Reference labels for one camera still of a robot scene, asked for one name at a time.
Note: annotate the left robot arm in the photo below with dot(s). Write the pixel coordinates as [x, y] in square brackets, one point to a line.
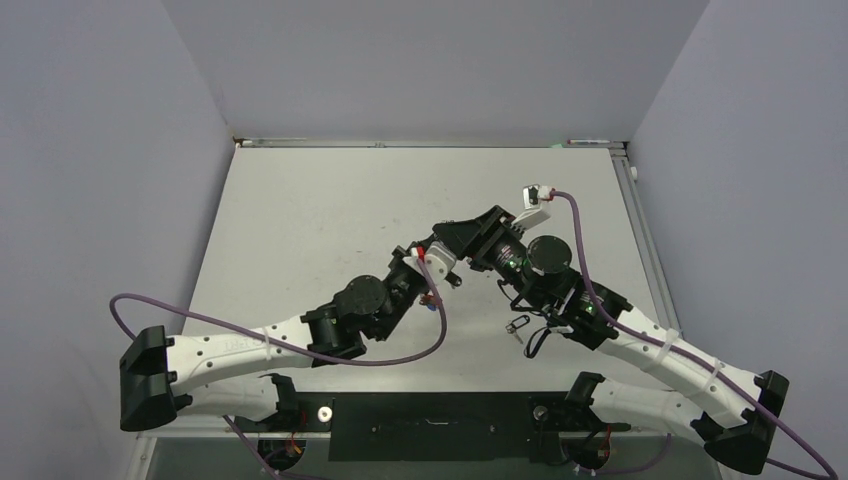
[236, 372]

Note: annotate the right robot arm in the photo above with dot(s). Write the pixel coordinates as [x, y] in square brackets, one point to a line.
[731, 413]

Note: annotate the loose key black tag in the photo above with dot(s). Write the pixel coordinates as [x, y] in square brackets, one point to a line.
[514, 326]

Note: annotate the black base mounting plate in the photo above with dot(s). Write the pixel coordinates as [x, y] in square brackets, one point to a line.
[467, 426]

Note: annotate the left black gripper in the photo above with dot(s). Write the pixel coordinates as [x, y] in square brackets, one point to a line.
[398, 253]

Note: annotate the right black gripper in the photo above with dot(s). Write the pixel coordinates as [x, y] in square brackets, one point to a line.
[475, 239]

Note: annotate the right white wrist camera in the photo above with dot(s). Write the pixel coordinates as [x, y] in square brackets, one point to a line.
[536, 198]

